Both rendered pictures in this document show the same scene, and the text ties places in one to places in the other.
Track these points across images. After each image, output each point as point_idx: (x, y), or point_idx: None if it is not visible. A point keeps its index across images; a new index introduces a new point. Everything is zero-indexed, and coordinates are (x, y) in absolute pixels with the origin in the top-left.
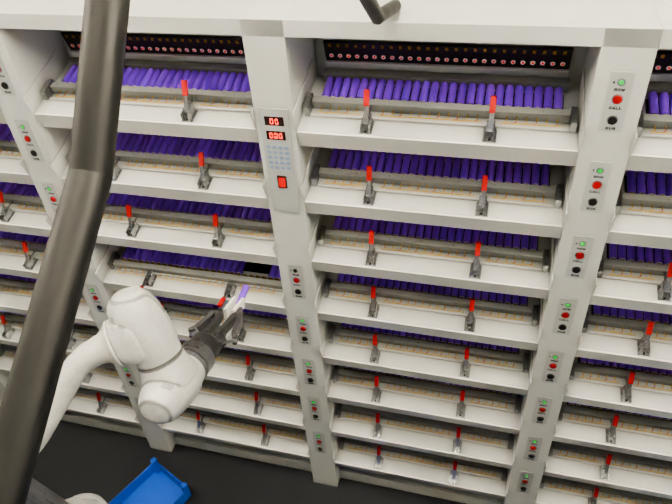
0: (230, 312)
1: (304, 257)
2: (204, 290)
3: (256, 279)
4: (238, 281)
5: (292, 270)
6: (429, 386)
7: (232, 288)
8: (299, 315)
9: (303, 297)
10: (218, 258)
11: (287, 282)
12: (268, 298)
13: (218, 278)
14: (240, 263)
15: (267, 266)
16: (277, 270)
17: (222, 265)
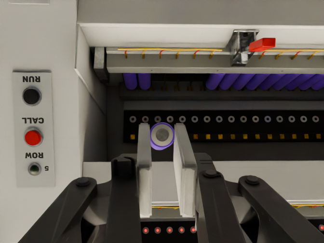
0: (178, 152)
1: (8, 213)
2: (316, 35)
3: (173, 71)
4: (218, 63)
5: (42, 168)
6: None
7: (233, 54)
8: (34, 2)
9: (18, 77)
10: (267, 84)
11: (61, 122)
12: (135, 35)
13: (270, 65)
14: (218, 82)
15: (162, 73)
16: (133, 79)
17: (259, 78)
